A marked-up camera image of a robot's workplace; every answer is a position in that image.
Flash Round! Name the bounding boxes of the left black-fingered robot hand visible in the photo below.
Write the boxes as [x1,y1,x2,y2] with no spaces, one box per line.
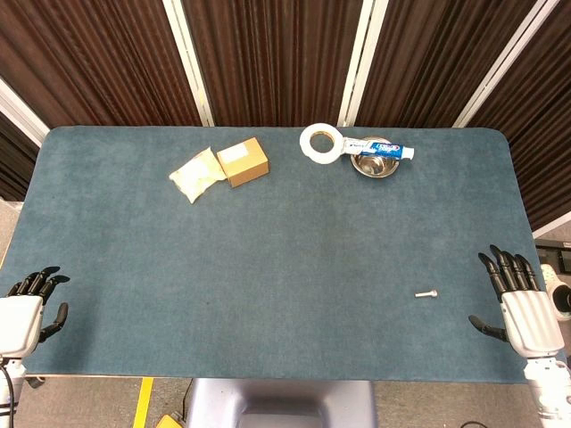
[0,266,71,360]

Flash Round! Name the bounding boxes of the white round device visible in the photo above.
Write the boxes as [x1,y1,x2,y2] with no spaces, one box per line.
[540,263,571,320]

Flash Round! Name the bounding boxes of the blue felt table cover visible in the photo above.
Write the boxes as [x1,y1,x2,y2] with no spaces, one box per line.
[0,126,546,384]

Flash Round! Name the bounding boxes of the black floor cable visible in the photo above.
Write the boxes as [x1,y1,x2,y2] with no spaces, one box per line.
[179,382,194,421]

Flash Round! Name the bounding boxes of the brown cardboard box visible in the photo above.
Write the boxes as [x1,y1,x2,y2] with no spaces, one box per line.
[216,136,271,189]

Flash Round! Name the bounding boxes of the right black-fingered robot hand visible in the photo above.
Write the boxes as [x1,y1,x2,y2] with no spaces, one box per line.
[468,243,565,358]

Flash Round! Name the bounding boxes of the pale yellow plastic bag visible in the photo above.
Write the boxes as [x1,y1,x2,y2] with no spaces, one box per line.
[169,147,228,205]

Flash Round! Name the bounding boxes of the yellow floor tape strip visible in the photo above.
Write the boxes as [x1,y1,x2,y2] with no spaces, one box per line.
[132,377,155,428]

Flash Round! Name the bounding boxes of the blue white toothpaste tube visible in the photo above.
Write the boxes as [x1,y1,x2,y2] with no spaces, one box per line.
[341,137,415,161]

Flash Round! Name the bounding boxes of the white tape roll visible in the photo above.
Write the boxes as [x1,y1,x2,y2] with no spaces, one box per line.
[299,124,344,165]

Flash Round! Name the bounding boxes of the brown pleated curtain panel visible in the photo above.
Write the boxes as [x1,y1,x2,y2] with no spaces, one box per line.
[356,0,539,129]
[0,111,39,202]
[181,0,363,128]
[463,0,571,233]
[0,0,203,135]

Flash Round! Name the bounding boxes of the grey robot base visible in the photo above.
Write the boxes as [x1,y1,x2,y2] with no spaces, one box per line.
[186,378,378,428]

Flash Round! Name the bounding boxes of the stainless steel bowl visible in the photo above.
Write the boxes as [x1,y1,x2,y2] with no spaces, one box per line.
[350,136,401,179]

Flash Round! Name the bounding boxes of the white screen frame post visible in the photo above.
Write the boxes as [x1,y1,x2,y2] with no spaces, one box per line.
[532,221,571,240]
[452,0,562,129]
[161,0,216,128]
[337,0,381,128]
[0,78,51,148]

